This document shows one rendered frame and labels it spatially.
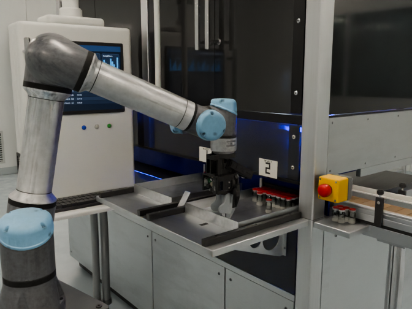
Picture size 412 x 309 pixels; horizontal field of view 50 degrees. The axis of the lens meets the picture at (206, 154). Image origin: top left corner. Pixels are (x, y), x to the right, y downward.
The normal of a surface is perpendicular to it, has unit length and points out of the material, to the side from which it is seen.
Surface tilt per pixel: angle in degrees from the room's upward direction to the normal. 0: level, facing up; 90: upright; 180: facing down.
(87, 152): 90
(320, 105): 90
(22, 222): 8
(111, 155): 90
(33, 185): 89
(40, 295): 72
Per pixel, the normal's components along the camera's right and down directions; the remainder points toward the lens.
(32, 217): 0.04, -0.95
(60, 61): -0.01, 0.07
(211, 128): 0.34, 0.17
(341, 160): 0.63, 0.14
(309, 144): -0.78, 0.11
